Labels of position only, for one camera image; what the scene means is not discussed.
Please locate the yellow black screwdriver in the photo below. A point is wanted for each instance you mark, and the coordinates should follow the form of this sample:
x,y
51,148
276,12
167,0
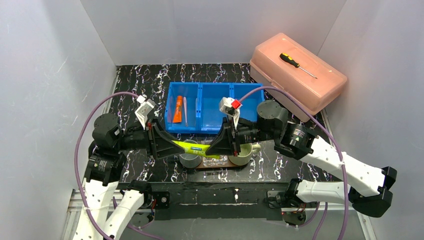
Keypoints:
x,y
288,59

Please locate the grey-blue ceramic mug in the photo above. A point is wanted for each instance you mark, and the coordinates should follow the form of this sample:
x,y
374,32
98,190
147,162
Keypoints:
x,y
189,160

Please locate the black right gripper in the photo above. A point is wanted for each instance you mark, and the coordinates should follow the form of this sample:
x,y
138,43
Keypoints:
x,y
232,138

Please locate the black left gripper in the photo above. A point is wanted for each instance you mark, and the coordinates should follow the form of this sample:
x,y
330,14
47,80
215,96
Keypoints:
x,y
151,139

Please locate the clear plastic toothbrush holder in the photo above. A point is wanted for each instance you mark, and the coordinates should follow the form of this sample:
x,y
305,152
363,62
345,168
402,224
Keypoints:
x,y
215,162

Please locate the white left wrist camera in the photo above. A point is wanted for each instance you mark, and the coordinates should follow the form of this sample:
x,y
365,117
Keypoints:
x,y
145,107

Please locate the light green ceramic mug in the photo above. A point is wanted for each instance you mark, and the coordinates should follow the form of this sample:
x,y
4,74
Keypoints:
x,y
245,155

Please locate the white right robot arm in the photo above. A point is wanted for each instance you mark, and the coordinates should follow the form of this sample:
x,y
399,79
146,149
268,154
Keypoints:
x,y
361,186

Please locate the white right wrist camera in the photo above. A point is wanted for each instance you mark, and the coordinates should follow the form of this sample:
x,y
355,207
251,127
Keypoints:
x,y
231,107

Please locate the blue three-compartment bin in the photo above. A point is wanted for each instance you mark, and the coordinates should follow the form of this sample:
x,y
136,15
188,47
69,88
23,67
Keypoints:
x,y
203,114

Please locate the orange toothpaste tube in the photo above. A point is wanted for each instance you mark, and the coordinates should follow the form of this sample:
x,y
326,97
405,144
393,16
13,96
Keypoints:
x,y
177,118

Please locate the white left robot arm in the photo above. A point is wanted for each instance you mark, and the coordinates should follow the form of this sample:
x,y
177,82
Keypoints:
x,y
103,173

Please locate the oval wooden tray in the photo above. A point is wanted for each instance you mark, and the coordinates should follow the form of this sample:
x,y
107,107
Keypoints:
x,y
202,165

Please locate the yellow-green toothpaste tube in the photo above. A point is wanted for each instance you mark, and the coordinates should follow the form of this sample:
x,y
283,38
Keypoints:
x,y
196,149

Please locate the pink plastic toolbox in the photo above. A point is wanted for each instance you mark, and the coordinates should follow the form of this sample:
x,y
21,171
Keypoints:
x,y
311,95

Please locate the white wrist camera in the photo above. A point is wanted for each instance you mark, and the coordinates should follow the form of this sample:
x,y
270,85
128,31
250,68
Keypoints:
x,y
231,107
145,107

